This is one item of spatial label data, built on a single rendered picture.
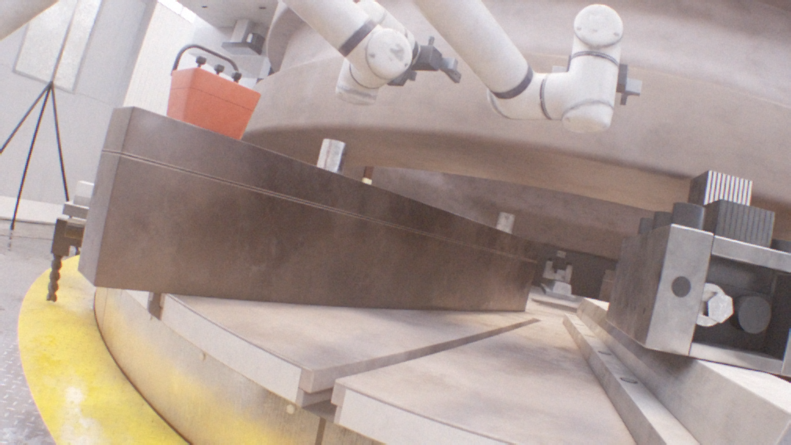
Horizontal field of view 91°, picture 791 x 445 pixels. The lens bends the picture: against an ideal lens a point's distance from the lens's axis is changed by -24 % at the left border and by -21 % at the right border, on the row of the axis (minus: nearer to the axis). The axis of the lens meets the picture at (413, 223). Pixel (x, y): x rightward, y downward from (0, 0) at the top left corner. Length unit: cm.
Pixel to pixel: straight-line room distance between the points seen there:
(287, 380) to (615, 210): 523
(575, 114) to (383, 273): 96
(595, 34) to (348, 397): 71
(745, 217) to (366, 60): 76
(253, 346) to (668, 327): 72
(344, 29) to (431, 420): 65
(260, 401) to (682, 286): 77
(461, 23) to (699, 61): 95
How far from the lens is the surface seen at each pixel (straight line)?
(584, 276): 714
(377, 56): 86
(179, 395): 118
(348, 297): 151
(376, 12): 103
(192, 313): 106
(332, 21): 88
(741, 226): 100
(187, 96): 113
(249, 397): 97
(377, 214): 153
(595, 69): 86
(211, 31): 533
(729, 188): 113
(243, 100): 119
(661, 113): 131
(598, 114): 83
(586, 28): 87
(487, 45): 80
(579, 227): 580
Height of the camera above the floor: 55
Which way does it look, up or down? 2 degrees up
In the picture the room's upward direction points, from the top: 13 degrees clockwise
